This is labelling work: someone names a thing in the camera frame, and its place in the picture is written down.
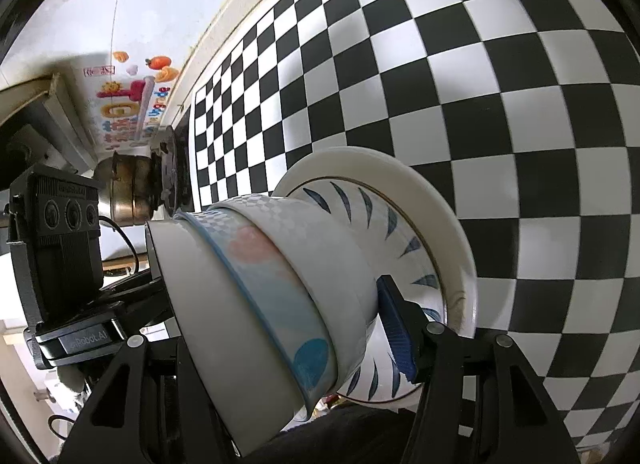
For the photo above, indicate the blue leaf pattern bowl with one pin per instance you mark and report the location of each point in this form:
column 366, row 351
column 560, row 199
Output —
column 360, row 214

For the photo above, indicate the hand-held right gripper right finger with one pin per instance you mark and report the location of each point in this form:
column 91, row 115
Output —
column 395, row 329

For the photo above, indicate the brass metal pot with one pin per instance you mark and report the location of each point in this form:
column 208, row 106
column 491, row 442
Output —
column 125, row 194

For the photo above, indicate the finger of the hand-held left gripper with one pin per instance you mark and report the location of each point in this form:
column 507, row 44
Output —
column 135, row 296

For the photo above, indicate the white plate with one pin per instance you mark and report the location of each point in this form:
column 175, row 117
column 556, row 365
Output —
column 400, row 169

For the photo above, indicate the black white checkered tablecloth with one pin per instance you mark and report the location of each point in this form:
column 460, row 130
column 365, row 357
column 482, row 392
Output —
column 500, row 94

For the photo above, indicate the plain white bowl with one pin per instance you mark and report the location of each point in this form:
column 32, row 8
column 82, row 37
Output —
column 215, row 319

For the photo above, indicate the colourful wall poster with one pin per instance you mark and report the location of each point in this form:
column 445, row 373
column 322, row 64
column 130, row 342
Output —
column 120, row 109

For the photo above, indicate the white embossed check bowl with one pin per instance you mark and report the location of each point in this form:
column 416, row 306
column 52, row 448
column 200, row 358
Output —
column 320, row 244

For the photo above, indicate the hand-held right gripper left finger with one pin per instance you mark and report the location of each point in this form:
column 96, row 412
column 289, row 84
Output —
column 195, row 394

